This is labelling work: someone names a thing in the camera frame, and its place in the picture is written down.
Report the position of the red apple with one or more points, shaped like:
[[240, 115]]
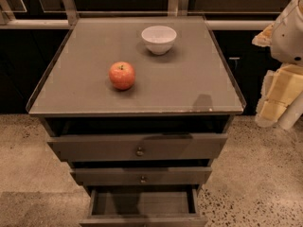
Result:
[[122, 75]]

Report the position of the dark background cabinet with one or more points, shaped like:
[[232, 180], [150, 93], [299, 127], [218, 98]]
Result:
[[248, 63]]

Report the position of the grey drawer cabinet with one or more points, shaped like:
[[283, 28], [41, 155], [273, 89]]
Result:
[[139, 109]]

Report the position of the white ceramic bowl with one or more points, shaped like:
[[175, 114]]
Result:
[[158, 39]]

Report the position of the metal railing frame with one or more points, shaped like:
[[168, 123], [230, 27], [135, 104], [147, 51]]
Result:
[[216, 14]]

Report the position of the white pipe post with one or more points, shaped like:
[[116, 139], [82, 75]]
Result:
[[292, 114]]

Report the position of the grey drawer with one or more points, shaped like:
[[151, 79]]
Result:
[[141, 175], [144, 206], [137, 147]]

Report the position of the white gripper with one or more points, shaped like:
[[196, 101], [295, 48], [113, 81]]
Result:
[[288, 37]]

